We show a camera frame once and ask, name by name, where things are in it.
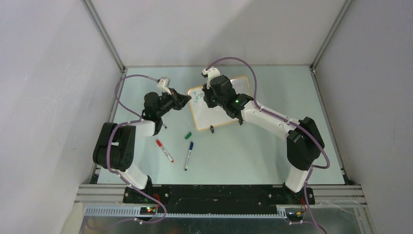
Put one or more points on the right aluminium frame post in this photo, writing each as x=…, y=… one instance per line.
x=331, y=32

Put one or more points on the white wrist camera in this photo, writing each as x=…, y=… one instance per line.
x=163, y=85
x=210, y=74

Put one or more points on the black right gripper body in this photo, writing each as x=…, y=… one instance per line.
x=213, y=101

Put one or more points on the blue marker pen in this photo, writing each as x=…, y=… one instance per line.
x=188, y=156

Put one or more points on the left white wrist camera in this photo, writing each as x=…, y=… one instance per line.
x=163, y=85

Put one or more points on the controller circuit board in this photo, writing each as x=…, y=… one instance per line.
x=295, y=217
x=148, y=211

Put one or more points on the left aluminium frame post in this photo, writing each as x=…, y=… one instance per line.
x=102, y=31

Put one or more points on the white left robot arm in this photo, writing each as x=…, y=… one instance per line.
x=115, y=146

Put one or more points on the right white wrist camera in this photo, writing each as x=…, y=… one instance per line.
x=210, y=74

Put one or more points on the red marker pen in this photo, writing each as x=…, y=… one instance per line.
x=164, y=150

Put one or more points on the right controller circuit board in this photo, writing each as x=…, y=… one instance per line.
x=295, y=217

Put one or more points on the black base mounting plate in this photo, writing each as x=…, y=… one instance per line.
x=218, y=199

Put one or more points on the green marker cap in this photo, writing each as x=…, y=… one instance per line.
x=188, y=135

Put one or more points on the aluminium frame post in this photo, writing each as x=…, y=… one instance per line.
x=331, y=32
x=102, y=31

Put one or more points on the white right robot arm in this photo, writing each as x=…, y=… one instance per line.
x=303, y=140

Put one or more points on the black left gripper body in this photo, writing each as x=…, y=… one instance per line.
x=168, y=102

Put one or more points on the yellow framed whiteboard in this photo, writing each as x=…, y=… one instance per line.
x=205, y=117

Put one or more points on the left controller circuit board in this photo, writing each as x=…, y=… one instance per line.
x=148, y=211

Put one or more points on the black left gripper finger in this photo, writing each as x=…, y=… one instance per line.
x=181, y=105
x=181, y=98

